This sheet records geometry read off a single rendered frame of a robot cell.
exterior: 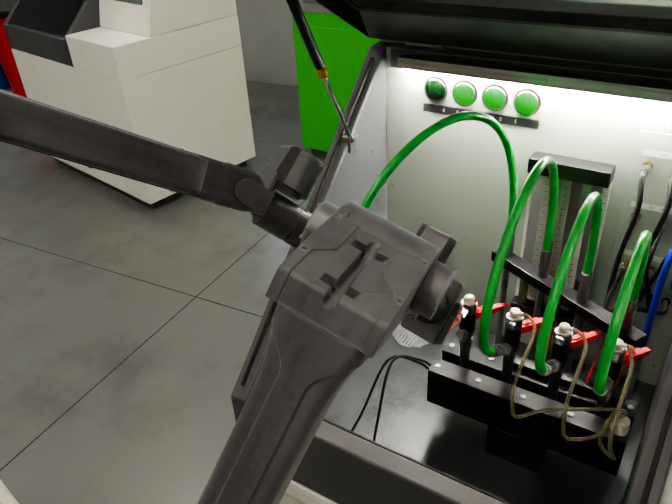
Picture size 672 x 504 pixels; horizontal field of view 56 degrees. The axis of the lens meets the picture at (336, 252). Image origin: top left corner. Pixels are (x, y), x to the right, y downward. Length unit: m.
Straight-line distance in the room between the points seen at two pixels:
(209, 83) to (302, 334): 3.63
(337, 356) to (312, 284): 0.05
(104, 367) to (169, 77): 1.73
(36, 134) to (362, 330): 0.53
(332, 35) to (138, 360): 2.21
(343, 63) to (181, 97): 0.98
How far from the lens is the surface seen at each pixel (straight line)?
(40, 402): 2.81
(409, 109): 1.32
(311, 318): 0.38
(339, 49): 3.95
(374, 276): 0.39
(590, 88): 1.16
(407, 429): 1.27
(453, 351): 1.21
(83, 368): 2.89
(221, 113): 4.07
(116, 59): 3.61
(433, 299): 0.44
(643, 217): 1.25
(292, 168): 0.91
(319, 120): 4.19
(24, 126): 0.80
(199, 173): 0.84
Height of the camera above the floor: 1.78
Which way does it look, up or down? 33 degrees down
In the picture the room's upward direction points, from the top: 3 degrees counter-clockwise
